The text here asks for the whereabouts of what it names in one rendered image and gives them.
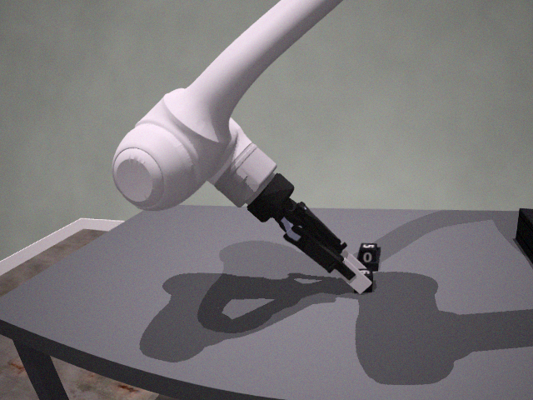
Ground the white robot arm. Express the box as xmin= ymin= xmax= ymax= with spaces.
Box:
xmin=112 ymin=0 xmax=343 ymax=211

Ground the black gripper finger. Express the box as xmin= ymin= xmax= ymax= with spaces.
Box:
xmin=295 ymin=202 xmax=366 ymax=269
xmin=280 ymin=207 xmax=372 ymax=294

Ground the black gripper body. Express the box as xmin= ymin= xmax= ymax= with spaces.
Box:
xmin=247 ymin=173 xmax=308 ymax=231

